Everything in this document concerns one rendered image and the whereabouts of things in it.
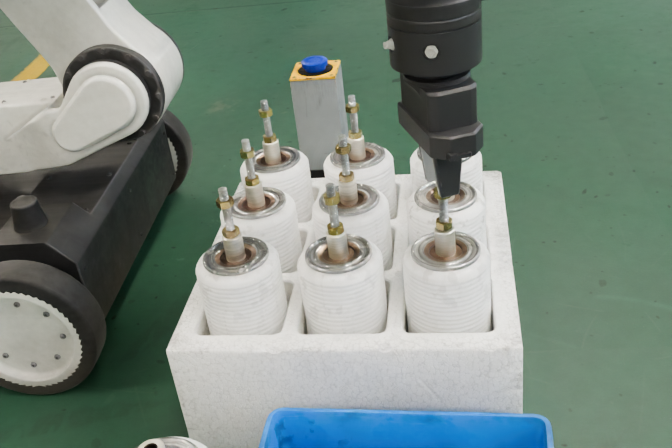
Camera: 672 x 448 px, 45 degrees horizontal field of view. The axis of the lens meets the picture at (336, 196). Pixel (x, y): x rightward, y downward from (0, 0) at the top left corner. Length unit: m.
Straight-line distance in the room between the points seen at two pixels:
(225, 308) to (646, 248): 0.72
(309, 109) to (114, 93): 0.29
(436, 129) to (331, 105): 0.48
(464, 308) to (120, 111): 0.55
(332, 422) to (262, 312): 0.14
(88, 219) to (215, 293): 0.35
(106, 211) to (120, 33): 0.26
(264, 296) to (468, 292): 0.22
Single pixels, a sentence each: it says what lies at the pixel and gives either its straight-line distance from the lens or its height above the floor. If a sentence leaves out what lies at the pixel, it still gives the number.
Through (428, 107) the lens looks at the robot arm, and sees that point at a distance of 0.77.
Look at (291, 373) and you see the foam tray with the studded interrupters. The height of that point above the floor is 0.15.
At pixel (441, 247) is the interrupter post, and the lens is 0.89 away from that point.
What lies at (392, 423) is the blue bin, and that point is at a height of 0.11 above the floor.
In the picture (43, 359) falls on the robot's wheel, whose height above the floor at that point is 0.06.
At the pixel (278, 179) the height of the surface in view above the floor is 0.24.
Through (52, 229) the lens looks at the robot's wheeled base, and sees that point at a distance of 1.18.
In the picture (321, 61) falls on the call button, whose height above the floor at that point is 0.33.
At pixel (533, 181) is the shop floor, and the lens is 1.55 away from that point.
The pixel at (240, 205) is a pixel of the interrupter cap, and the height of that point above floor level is 0.25.
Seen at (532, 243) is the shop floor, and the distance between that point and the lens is 1.37.
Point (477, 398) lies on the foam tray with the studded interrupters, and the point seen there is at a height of 0.11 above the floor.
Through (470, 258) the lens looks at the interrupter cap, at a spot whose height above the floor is 0.25.
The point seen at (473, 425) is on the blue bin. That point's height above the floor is 0.11.
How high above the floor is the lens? 0.76
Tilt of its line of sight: 29 degrees down
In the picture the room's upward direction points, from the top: 7 degrees counter-clockwise
